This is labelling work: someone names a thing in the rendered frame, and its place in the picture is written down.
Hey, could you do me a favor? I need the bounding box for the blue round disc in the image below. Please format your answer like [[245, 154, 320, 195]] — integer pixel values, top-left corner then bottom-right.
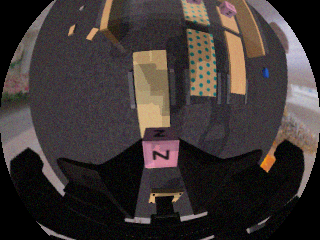
[[263, 68, 269, 79]]

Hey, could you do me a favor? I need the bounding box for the orange flat strip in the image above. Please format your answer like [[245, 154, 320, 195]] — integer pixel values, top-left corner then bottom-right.
[[224, 31, 247, 95]]

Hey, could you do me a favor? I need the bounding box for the pink labelled cube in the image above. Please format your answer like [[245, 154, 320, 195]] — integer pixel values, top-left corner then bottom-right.
[[141, 127, 179, 168]]

